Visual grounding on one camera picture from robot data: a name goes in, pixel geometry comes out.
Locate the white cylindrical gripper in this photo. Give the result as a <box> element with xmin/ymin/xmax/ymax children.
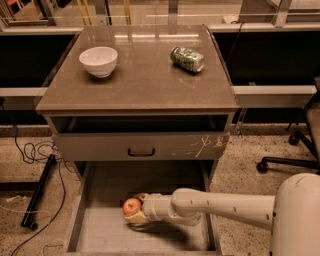
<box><xmin>124</xmin><ymin>193</ymin><xmax>176</xmax><ymax>224</ymax></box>

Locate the red apple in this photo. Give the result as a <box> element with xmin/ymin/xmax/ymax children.
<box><xmin>122</xmin><ymin>198</ymin><xmax>141</xmax><ymax>216</ymax></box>

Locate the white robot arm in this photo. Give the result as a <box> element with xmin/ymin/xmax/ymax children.
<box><xmin>123</xmin><ymin>173</ymin><xmax>320</xmax><ymax>256</ymax></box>

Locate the open middle drawer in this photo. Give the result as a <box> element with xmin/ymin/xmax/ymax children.
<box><xmin>64</xmin><ymin>160</ymin><xmax>221</xmax><ymax>256</ymax></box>

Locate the grey drawer cabinet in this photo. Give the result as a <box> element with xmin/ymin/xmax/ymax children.
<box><xmin>35</xmin><ymin>24</ymin><xmax>240</xmax><ymax>181</ymax></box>

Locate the black metal floor bar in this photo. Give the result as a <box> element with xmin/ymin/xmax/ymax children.
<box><xmin>21</xmin><ymin>154</ymin><xmax>57</xmax><ymax>230</ymax></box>

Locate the white ceramic bowl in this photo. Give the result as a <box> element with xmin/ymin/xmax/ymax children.
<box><xmin>79</xmin><ymin>46</ymin><xmax>118</xmax><ymax>78</ymax></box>

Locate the green soda can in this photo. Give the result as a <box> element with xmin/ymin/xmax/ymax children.
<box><xmin>170</xmin><ymin>46</ymin><xmax>205</xmax><ymax>73</ymax></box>

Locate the black office chair base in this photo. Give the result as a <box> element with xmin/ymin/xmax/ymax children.
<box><xmin>255</xmin><ymin>77</ymin><xmax>320</xmax><ymax>175</ymax></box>

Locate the top drawer with black handle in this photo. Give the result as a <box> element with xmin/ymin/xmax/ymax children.
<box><xmin>53</xmin><ymin>132</ymin><xmax>230</xmax><ymax>161</ymax></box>

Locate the blue cable on floor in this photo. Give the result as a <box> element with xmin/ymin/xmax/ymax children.
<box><xmin>0</xmin><ymin>99</ymin><xmax>77</xmax><ymax>256</ymax></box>

